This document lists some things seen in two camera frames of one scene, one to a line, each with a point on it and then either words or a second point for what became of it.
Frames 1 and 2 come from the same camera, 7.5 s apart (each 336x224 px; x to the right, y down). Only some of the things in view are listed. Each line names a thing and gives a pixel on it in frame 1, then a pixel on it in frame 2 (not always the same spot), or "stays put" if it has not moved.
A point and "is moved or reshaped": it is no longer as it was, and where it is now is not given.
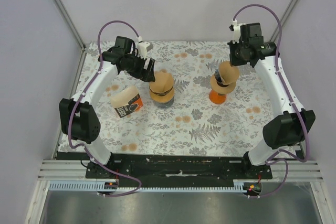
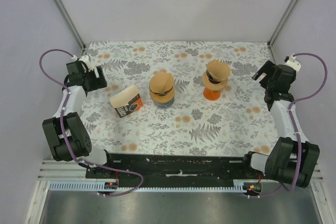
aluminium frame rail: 298,170 stays put
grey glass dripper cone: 161,93 stays put
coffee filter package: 125,100 stays put
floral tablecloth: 197,105 stays put
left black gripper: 149,73 -> 99,83
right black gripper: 233,62 -> 266,68
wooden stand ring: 167,97 stays put
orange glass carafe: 216,97 is moved or reshaped
